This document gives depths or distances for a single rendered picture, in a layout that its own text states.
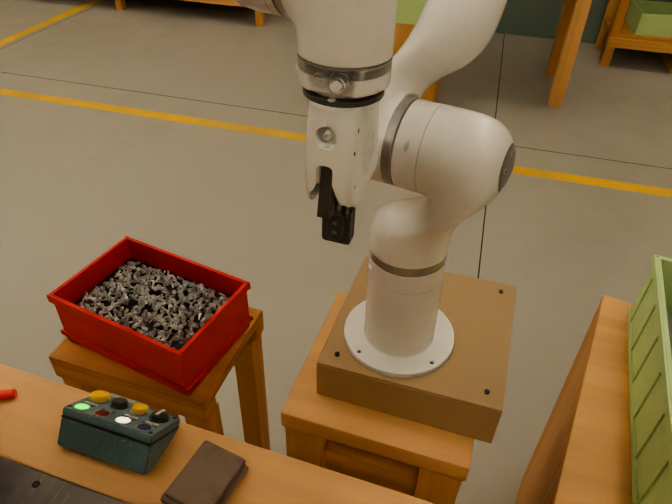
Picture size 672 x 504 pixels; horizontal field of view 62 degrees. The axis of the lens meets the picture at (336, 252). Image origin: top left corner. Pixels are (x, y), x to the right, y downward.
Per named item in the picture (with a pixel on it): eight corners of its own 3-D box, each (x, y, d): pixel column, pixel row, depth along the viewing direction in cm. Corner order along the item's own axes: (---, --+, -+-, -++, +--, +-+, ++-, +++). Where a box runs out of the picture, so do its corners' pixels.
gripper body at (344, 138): (368, 104, 46) (361, 217, 53) (397, 62, 53) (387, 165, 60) (283, 90, 48) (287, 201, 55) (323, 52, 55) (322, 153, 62)
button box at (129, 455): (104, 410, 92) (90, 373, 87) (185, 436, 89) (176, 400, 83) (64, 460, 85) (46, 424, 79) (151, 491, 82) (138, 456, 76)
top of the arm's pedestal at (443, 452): (337, 304, 121) (337, 291, 119) (487, 341, 114) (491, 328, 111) (280, 426, 97) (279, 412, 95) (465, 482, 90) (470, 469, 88)
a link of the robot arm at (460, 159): (389, 220, 93) (400, 79, 78) (499, 255, 86) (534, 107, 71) (354, 260, 84) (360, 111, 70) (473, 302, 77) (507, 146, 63)
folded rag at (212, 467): (206, 531, 74) (203, 520, 72) (159, 503, 77) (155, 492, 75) (250, 470, 81) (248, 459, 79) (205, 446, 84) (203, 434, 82)
